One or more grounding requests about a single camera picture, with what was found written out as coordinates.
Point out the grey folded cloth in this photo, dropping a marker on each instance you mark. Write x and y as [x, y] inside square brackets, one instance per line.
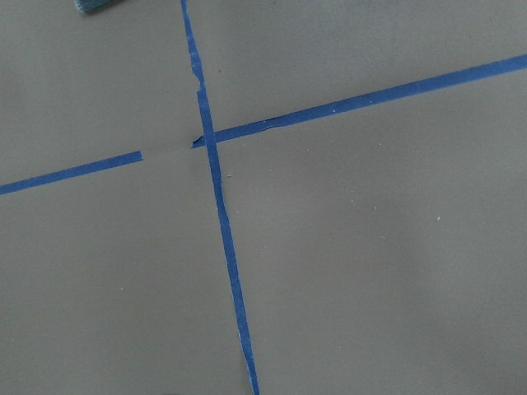
[91, 6]

